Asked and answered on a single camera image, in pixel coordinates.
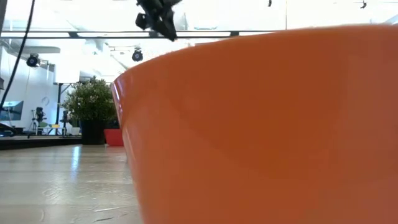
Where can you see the small white planter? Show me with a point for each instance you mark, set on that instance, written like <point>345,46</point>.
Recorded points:
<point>74,131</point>

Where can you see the black support pillar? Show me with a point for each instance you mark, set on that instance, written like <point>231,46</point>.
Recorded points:
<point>59,99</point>

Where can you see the black ceiling track beam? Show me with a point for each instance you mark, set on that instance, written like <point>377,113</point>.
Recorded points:
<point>112,34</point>

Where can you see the grey ceiling duct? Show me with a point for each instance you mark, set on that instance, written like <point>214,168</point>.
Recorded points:
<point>40,49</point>

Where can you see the black plant pot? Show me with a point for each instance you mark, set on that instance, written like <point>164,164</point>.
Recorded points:
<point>92,132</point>

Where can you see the black background robot arm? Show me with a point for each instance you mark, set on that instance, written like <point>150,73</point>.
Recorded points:
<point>39,113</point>
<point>6,129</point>

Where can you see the white background table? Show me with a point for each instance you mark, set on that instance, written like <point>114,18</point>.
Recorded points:
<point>51,130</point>

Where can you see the background monitor screen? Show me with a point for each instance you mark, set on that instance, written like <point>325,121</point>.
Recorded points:
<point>14,110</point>

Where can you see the red box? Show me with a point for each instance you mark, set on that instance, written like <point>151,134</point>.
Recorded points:
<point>113,137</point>

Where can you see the green bushy plant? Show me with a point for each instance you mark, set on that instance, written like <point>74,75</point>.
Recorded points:
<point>90,99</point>

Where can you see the dark low platform edge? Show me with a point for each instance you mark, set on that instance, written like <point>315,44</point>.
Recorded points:
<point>37,143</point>

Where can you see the orange mini bowl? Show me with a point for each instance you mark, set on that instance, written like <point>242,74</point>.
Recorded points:
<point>264,130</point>

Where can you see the black hanging ceiling fixture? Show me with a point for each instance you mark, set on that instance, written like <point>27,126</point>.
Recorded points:
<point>270,3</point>
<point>363,4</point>

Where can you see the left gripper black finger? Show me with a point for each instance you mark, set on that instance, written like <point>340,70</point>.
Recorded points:
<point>169,31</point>

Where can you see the black ceiling spotlight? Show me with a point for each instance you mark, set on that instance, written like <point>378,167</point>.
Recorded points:
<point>32,60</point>
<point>137,55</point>

